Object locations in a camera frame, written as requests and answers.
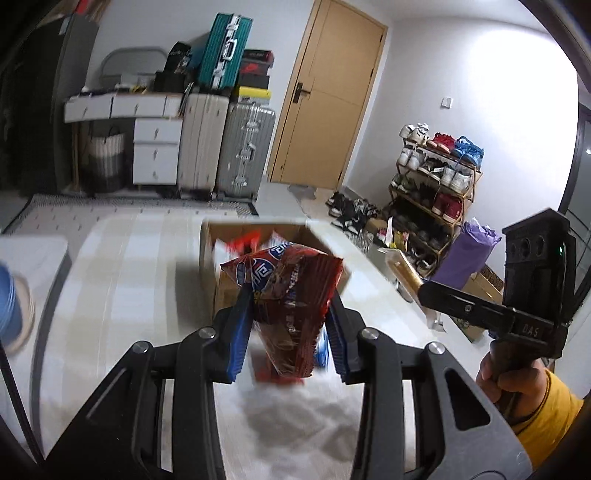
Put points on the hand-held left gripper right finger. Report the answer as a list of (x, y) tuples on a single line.
[(337, 341)]

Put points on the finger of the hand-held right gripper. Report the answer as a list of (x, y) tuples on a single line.
[(461, 307)]

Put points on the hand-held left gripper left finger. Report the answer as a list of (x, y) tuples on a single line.
[(240, 341)]

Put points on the dark red snack packet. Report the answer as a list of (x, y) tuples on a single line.
[(277, 379)]

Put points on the brown cardboard box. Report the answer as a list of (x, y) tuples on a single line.
[(225, 290)]

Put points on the red cookie packet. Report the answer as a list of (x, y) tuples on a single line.
[(286, 304)]

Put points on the small red snack packet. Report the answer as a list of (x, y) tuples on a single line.
[(244, 242)]

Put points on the silver snack packet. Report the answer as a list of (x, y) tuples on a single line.
[(278, 240)]

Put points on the person's right forearm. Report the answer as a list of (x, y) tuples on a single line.
[(554, 410)]

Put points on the person's right hand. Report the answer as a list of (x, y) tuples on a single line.
[(526, 390)]

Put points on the purple bag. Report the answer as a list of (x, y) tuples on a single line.
[(466, 258)]

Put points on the open bin with clutter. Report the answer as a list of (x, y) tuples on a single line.
[(404, 272)]

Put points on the wooden shoe rack with shoes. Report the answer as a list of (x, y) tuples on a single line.
[(450, 177)]

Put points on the dark shoes pile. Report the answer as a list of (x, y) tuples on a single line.
[(351, 212)]

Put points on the silver suitcase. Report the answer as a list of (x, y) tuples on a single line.
[(244, 147)]

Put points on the cream suitcase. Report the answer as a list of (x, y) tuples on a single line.
[(201, 143)]

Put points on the white drawer cabinet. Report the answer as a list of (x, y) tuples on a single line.
[(154, 147)]

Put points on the beige plate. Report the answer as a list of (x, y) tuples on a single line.
[(25, 314)]

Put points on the woven laundry basket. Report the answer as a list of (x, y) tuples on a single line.
[(108, 161)]

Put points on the white marble side table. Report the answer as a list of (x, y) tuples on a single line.
[(32, 258)]

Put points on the blue bowl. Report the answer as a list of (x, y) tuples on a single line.
[(9, 304)]

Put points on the wooden door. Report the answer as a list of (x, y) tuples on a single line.
[(323, 106)]

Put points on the yellow black shoe box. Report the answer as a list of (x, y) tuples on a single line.
[(251, 95)]

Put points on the plain black shoe box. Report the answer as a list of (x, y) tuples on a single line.
[(253, 81)]

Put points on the black storage box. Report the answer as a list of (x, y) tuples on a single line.
[(171, 82)]

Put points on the red black shoe box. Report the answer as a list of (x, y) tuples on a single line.
[(255, 68)]

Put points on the black printed bag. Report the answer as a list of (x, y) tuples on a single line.
[(179, 57)]

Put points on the teal suitcase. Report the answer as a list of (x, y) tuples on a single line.
[(221, 50)]

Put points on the dark grey fridge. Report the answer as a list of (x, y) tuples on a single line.
[(55, 92)]

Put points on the grey curved frame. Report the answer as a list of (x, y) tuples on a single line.
[(131, 50)]

